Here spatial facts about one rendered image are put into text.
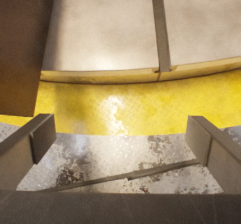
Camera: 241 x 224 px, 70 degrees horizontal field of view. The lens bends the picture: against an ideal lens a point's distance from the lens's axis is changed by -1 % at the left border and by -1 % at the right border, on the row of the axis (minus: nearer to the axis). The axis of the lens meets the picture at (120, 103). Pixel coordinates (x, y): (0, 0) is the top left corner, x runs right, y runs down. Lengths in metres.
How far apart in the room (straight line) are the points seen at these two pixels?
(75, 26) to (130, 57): 0.26
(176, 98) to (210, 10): 0.42
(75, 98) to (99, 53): 0.39
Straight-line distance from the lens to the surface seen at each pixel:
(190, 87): 0.98
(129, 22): 0.73
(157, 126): 0.93
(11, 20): 0.65
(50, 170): 1.08
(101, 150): 0.96
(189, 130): 0.16
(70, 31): 0.77
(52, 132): 0.17
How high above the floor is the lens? 0.93
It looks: 80 degrees down
